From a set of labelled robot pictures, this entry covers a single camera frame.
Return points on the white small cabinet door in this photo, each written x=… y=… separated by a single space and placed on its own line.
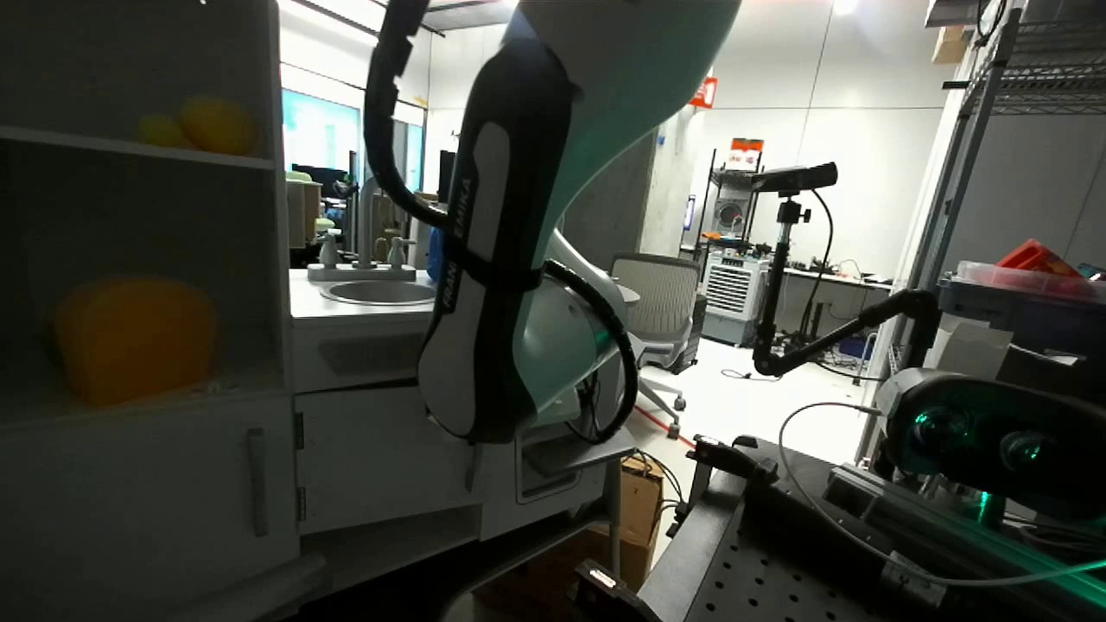
x=382 y=460

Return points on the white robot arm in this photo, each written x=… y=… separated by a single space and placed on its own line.
x=600 y=70

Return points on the grey office chair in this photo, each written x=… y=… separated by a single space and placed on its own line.
x=658 y=300

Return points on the white air unit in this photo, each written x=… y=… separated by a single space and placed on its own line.
x=729 y=295

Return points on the silver round sink basin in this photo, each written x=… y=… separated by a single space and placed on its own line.
x=374 y=293

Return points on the brown cardboard box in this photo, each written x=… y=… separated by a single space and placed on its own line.
x=641 y=505

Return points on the grey arched faucet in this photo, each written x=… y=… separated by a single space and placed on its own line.
x=363 y=219

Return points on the white toy kitchen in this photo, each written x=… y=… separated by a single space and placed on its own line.
x=347 y=460

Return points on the black perforated breadboard table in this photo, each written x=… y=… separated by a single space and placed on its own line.
x=782 y=574

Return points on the yellow toy lemon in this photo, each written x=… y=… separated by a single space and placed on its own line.
x=215 y=127

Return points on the large yellow toy food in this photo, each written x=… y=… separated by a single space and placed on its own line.
x=136 y=339

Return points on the clear plastic storage box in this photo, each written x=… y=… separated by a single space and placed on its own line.
x=1025 y=300

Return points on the red item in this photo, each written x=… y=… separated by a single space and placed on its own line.
x=1037 y=258

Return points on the camera on tripod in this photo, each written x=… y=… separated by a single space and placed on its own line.
x=782 y=289

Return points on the orange wall sign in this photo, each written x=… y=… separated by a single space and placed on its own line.
x=705 y=92

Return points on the black stereo camera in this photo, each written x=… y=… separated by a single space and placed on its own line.
x=991 y=437

